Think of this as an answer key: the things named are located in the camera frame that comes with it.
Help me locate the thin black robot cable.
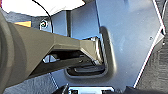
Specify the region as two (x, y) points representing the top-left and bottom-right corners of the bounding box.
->
(31, 0), (54, 33)

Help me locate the grey robot torso limb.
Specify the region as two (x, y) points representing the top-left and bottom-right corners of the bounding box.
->
(0, 9), (105, 94)

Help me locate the white box blue middle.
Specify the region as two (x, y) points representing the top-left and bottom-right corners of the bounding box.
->
(31, 0), (87, 17)

